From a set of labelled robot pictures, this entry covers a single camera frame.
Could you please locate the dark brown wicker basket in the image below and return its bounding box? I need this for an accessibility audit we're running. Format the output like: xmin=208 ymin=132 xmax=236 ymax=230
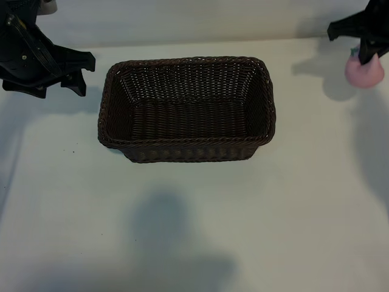
xmin=97 ymin=55 xmax=277 ymax=164

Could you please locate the grey rounded object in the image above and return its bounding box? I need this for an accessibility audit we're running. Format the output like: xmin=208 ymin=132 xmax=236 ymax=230
xmin=38 ymin=0 xmax=58 ymax=15

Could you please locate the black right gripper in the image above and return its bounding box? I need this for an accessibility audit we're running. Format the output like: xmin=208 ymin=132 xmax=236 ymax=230
xmin=327 ymin=0 xmax=389 ymax=66

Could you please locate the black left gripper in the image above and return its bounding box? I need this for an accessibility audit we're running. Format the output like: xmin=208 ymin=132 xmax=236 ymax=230
xmin=0 ymin=12 xmax=96 ymax=99

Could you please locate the pink peach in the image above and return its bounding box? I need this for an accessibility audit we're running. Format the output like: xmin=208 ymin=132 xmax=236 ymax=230
xmin=344 ymin=45 xmax=383 ymax=89

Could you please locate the black ribbed flat cable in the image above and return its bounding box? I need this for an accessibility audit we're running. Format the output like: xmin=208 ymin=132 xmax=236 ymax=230
xmin=9 ymin=15 xmax=61 ymax=77

